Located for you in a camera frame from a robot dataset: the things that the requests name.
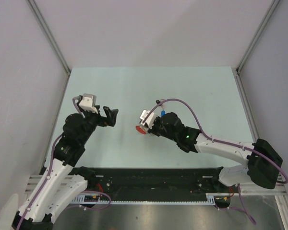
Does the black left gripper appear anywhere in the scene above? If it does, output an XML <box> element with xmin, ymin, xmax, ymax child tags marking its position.
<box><xmin>79</xmin><ymin>105</ymin><xmax>117</xmax><ymax>145</ymax></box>

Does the red handled metal keyring holder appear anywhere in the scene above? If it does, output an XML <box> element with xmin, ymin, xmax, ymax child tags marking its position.
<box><xmin>135</xmin><ymin>124</ymin><xmax>154</xmax><ymax>136</ymax></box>

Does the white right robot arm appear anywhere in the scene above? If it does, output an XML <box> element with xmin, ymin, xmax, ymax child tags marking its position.
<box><xmin>145</xmin><ymin>112</ymin><xmax>283</xmax><ymax>192</ymax></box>

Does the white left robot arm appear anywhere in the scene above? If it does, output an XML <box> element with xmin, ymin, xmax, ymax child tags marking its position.
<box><xmin>12</xmin><ymin>106</ymin><xmax>119</xmax><ymax>230</ymax></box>

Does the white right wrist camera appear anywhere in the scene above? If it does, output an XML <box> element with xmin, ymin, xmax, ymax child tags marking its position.
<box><xmin>139</xmin><ymin>110</ymin><xmax>158</xmax><ymax>132</ymax></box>

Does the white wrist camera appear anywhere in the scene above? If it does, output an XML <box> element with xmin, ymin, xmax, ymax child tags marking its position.
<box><xmin>79</xmin><ymin>93</ymin><xmax>99</xmax><ymax>114</ymax></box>
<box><xmin>139</xmin><ymin>110</ymin><xmax>158</xmax><ymax>132</ymax></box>

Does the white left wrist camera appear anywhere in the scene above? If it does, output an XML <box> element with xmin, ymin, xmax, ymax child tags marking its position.
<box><xmin>79</xmin><ymin>93</ymin><xmax>99</xmax><ymax>114</ymax></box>

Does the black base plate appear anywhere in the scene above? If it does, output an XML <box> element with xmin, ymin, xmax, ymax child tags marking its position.
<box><xmin>62</xmin><ymin>167</ymin><xmax>240</xmax><ymax>201</ymax></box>

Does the white slotted cable duct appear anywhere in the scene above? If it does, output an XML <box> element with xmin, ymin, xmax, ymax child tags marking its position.
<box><xmin>72</xmin><ymin>193</ymin><xmax>233</xmax><ymax>207</ymax></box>

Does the aluminium frame post right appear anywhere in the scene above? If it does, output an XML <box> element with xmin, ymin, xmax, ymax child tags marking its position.
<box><xmin>235</xmin><ymin>0</ymin><xmax>281</xmax><ymax>72</ymax></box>

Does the aluminium frame post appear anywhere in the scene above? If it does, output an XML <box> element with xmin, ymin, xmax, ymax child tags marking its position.
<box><xmin>235</xmin><ymin>0</ymin><xmax>281</xmax><ymax>72</ymax></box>
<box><xmin>25</xmin><ymin>0</ymin><xmax>71</xmax><ymax>75</ymax></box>

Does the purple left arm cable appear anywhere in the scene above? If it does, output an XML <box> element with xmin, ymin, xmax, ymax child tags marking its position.
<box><xmin>16</xmin><ymin>96</ymin><xmax>111</xmax><ymax>230</ymax></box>

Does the aluminium frame post left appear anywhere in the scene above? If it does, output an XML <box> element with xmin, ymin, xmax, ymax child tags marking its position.
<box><xmin>25</xmin><ymin>0</ymin><xmax>71</xmax><ymax>75</ymax></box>

